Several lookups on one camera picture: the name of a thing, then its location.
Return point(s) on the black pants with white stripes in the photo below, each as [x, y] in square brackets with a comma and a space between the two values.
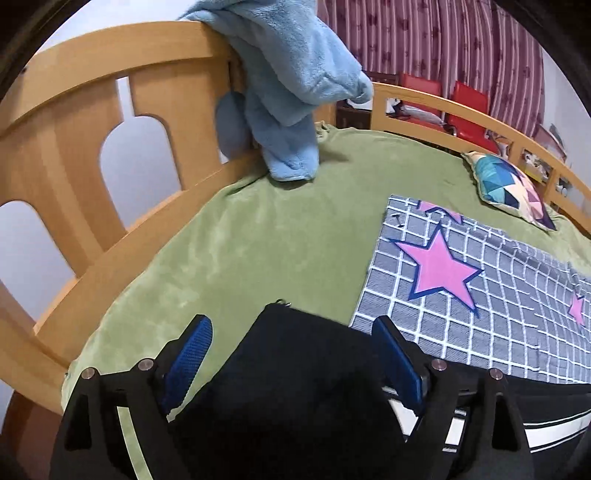
[286, 397]

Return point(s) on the grey checked star-print sheet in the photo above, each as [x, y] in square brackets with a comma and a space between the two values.
[489, 323]

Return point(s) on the pink striped curtain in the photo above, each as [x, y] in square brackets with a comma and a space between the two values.
[415, 37]

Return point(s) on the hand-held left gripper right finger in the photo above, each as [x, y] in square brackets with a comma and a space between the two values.
[398, 364]

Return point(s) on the wooden bed frame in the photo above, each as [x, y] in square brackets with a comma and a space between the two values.
[69, 120]

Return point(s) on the red chair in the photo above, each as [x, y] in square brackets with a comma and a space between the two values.
[471, 99]
[418, 85]

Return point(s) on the green fleece blanket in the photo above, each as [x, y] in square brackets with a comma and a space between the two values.
[277, 240]

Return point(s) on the geometric patterned cushion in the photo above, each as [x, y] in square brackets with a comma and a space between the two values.
[508, 184]

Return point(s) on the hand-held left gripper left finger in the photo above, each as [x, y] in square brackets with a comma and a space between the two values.
[190, 355]

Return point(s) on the light blue fleece garment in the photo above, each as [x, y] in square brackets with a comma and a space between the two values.
[286, 60]

